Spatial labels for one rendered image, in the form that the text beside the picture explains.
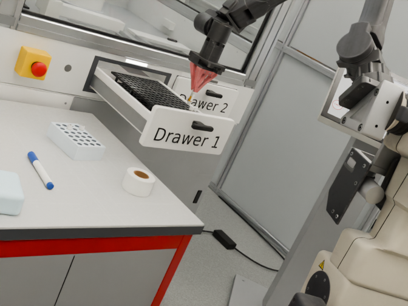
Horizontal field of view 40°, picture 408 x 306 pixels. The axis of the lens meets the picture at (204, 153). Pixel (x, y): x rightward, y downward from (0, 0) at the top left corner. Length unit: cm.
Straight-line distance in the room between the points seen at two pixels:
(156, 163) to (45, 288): 90
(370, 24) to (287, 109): 207
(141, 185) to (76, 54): 50
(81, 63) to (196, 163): 67
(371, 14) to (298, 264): 136
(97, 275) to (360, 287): 57
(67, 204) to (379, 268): 67
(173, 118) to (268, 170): 198
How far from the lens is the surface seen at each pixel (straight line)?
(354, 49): 122
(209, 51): 154
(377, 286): 129
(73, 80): 164
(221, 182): 359
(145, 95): 156
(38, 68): 150
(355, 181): 129
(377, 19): 130
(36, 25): 154
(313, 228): 236
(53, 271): 115
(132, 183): 127
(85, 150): 134
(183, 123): 145
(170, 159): 199
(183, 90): 185
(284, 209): 328
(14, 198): 103
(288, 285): 247
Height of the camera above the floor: 129
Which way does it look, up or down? 18 degrees down
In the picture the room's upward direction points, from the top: 24 degrees clockwise
